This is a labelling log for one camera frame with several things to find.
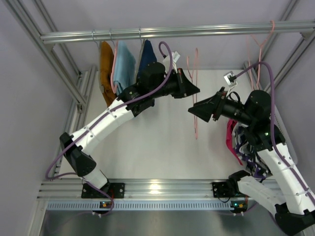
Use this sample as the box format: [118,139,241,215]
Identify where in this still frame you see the pink wire hanger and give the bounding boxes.
[246,20,275,90]
[186,48,200,140]

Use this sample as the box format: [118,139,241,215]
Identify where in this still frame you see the pink trousers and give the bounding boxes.
[225,119,243,166]

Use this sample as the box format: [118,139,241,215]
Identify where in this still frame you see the purple camouflage trousers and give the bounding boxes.
[232,123,272,182]

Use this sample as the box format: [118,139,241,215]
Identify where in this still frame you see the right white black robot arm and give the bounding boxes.
[188,88,315,236]

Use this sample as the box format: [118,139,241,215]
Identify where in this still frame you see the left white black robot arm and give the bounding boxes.
[60,62,200,192]

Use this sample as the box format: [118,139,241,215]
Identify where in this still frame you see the grey hanger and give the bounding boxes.
[135,28,145,82]

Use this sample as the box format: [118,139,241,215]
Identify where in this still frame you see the light blue trousers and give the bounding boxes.
[114,41,136,95]

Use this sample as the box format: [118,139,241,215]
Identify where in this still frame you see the mustard brown trousers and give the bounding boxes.
[99,42,117,107]

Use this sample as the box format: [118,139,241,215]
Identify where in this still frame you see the dark blue jeans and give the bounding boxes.
[136,39,158,109]

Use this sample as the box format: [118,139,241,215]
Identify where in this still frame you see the white plastic basket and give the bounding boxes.
[274,106,298,169]

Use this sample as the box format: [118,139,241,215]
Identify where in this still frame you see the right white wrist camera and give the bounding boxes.
[223,71,238,95]

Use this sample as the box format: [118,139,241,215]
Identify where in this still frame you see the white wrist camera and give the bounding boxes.
[162,51,180,73]
[223,71,238,95]

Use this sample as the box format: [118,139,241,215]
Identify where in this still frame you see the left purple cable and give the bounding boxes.
[45,41,173,217]

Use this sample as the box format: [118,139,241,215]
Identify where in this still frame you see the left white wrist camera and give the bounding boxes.
[162,51,180,73]

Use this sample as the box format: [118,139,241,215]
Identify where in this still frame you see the right aluminium frame post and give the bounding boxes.
[243,0,315,94]

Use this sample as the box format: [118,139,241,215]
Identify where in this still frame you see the aluminium frame post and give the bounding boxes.
[3,0,87,106]
[243,0,315,94]

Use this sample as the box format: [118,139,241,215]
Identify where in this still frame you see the aluminium hanging rail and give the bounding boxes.
[40,20,315,44]

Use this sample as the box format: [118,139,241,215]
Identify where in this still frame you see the slotted cable duct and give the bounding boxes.
[46,200,234,211]

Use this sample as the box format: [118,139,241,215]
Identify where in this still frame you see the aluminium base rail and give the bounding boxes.
[36,178,281,200]

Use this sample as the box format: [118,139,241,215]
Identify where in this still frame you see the left aluminium frame post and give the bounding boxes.
[3,0,87,106]

